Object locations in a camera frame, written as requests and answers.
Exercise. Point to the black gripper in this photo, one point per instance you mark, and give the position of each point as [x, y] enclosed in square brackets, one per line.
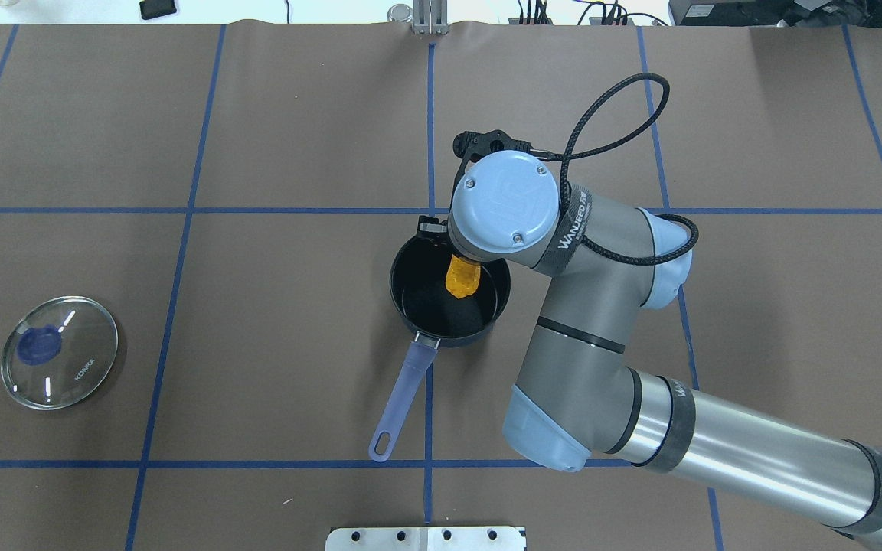
[431, 226]

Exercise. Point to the yellow corn cob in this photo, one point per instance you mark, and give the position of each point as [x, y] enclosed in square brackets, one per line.
[462, 278]

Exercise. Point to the glass lid purple knob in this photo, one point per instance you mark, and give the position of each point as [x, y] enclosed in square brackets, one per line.
[60, 353]

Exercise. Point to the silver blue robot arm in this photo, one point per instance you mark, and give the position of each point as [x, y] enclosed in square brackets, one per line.
[782, 313]

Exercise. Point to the black phone on table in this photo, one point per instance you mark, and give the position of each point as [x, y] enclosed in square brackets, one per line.
[152, 9]

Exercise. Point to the black monitor base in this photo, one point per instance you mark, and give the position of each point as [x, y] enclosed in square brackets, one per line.
[807, 14]

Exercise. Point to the dark blue saucepan purple handle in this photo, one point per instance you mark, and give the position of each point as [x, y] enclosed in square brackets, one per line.
[437, 320]

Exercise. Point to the grey metal bracket post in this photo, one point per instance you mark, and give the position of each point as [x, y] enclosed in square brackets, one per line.
[425, 17]

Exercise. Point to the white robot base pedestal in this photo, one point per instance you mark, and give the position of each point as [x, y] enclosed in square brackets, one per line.
[428, 538]

